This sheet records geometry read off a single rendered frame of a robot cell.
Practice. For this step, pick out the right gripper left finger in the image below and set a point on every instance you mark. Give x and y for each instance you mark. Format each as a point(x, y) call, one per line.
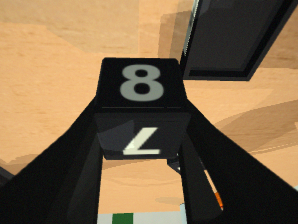
point(40, 193)

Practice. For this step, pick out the grey bottle with blue cap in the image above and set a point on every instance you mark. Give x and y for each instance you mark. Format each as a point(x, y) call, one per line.
point(183, 213)

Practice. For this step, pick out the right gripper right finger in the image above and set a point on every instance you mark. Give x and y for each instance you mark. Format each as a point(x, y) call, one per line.
point(250, 192)

